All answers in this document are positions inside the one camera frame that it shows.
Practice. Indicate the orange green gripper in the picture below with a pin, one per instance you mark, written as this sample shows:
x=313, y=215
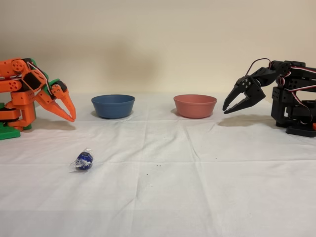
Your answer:
x=59, y=95

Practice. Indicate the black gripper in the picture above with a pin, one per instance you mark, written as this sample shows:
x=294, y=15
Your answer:
x=247, y=89

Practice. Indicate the blue foil-wrapped candy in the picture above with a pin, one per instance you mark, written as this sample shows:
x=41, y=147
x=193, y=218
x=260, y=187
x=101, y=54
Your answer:
x=84, y=161

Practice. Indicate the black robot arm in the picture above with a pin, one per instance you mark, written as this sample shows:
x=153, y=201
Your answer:
x=293, y=98

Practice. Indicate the orange green robot arm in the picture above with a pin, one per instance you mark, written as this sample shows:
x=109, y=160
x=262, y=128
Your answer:
x=14, y=98

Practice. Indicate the pink bowl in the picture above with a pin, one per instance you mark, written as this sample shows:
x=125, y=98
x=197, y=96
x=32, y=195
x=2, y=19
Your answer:
x=195, y=106

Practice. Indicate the blue bowl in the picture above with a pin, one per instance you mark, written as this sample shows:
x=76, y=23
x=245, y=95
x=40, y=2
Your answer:
x=113, y=107

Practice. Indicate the white tablecloth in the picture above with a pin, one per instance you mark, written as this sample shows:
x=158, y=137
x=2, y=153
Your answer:
x=158, y=185

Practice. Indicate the green base plate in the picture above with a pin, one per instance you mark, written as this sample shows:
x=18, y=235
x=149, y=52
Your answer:
x=8, y=133

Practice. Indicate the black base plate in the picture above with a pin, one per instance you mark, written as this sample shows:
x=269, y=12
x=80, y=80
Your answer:
x=301, y=131

